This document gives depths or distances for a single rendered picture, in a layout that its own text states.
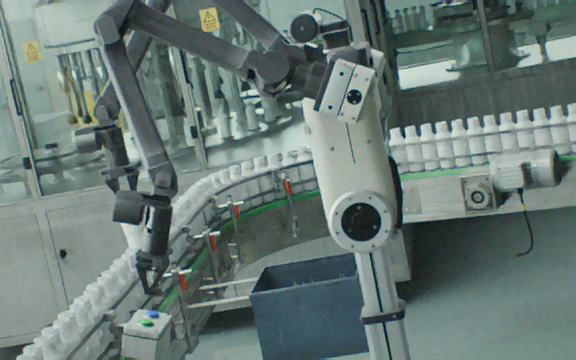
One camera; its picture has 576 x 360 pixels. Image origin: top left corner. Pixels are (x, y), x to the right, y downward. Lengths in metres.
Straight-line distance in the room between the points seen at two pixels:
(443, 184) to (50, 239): 2.80
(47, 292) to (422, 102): 2.84
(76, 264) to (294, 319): 3.33
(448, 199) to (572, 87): 3.78
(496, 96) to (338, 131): 5.31
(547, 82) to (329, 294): 4.91
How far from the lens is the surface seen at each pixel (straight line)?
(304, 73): 2.80
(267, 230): 4.53
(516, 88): 8.21
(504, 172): 4.29
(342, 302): 3.49
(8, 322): 6.94
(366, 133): 2.95
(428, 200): 4.57
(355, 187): 2.99
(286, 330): 3.53
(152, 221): 2.70
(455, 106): 8.21
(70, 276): 6.76
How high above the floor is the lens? 1.80
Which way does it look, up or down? 9 degrees down
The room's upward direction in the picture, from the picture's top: 12 degrees counter-clockwise
